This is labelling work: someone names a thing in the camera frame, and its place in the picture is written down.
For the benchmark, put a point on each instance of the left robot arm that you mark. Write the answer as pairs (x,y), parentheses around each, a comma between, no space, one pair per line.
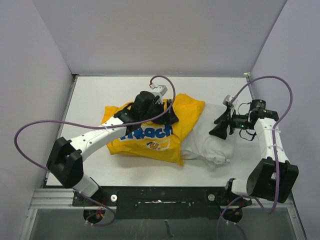
(67,156)

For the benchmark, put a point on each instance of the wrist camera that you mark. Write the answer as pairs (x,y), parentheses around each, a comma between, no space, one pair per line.
(229,101)
(160,88)

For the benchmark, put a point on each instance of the white pillow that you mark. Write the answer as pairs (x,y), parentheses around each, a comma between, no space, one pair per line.
(200,145)

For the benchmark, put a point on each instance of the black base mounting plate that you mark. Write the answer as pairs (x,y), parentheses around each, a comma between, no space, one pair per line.
(170,203)

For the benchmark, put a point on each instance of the yellow printed pillowcase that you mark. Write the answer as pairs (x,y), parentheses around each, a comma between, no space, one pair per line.
(158,141)

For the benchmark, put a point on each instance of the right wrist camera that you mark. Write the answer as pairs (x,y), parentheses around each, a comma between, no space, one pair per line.
(229,101)

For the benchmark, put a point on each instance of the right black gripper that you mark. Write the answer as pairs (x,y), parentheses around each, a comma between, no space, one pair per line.
(220,130)

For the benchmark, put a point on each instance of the aluminium frame rail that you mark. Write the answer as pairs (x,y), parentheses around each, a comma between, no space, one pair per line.
(49,197)

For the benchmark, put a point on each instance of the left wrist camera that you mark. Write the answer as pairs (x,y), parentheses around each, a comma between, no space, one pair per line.
(160,88)

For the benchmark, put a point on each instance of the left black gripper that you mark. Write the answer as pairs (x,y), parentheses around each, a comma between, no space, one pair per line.
(171,119)

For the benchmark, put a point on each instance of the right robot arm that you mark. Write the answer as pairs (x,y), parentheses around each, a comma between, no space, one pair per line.
(274,176)

